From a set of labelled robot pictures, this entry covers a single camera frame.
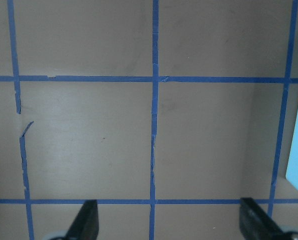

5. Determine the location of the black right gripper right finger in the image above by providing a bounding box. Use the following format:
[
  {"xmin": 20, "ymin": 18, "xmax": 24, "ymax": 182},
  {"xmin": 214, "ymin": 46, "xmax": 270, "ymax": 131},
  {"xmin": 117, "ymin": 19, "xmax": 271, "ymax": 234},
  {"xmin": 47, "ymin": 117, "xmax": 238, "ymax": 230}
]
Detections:
[{"xmin": 239, "ymin": 197, "xmax": 284, "ymax": 240}]

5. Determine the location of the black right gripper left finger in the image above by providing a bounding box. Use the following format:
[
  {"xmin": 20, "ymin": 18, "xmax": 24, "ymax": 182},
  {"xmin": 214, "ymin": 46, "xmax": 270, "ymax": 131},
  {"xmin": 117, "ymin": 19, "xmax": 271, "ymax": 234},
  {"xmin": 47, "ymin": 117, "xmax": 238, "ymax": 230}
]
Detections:
[{"xmin": 66, "ymin": 200, "xmax": 99, "ymax": 240}]

